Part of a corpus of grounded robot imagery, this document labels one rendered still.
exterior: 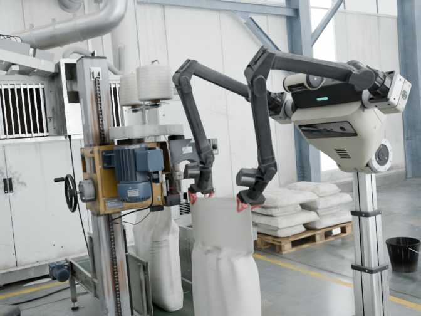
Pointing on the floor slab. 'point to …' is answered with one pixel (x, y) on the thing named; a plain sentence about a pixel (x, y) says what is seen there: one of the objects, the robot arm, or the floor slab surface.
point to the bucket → (403, 253)
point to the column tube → (90, 116)
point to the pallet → (284, 245)
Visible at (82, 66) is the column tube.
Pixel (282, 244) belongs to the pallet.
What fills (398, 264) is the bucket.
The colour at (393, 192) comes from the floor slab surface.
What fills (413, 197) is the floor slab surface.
